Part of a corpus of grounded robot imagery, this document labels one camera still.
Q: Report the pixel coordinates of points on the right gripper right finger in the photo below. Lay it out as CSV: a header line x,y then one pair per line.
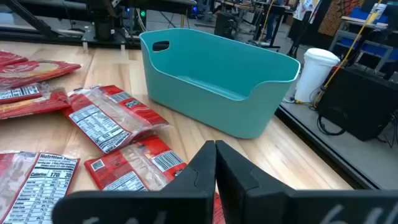
x,y
264,205

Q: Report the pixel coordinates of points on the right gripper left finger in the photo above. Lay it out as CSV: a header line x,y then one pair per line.
x,y
186,205

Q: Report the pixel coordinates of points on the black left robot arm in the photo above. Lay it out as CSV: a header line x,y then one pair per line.
x,y
104,25

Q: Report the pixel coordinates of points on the teal plastic basket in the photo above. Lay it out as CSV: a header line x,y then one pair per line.
x,y
217,118

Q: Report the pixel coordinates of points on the white lidded container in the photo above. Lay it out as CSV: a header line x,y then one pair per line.
x,y
314,77

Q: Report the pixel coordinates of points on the large black box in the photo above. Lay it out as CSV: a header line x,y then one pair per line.
x,y
357,102

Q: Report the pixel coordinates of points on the person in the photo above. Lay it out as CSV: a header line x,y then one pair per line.
x,y
303,28

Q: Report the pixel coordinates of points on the grey metal table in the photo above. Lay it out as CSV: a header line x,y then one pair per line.
x,y
342,34

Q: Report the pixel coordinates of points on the patterned orange fabric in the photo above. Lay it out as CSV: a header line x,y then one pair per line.
x,y
337,15

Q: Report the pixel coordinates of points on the black aluminium table frame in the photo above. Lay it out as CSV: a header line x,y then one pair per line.
x,y
37,38

